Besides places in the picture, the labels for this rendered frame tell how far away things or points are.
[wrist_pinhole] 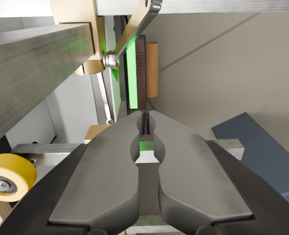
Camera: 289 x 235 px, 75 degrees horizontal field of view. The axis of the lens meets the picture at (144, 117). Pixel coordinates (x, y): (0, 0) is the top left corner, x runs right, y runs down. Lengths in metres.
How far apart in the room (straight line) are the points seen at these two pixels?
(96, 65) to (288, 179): 0.95
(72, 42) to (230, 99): 1.24
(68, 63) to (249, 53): 1.20
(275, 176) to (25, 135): 0.99
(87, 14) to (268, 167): 1.01
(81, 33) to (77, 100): 0.38
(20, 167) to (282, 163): 1.03
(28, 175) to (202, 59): 1.05
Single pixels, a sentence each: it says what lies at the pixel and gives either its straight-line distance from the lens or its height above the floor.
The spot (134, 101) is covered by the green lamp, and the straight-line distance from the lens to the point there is 0.46.
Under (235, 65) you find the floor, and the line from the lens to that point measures 1.28.
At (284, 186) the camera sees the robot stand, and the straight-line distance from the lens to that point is 1.04.
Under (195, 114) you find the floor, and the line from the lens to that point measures 1.33.
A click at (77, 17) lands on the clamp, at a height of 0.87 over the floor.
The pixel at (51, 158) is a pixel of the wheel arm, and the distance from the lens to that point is 0.40.
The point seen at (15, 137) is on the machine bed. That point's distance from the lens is 0.50.
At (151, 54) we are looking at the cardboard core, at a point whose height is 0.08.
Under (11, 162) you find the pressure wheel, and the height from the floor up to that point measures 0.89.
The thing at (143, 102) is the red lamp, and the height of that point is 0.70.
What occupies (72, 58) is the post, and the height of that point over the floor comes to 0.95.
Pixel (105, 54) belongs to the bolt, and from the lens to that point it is 0.28.
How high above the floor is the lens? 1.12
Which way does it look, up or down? 61 degrees down
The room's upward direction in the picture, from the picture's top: 178 degrees clockwise
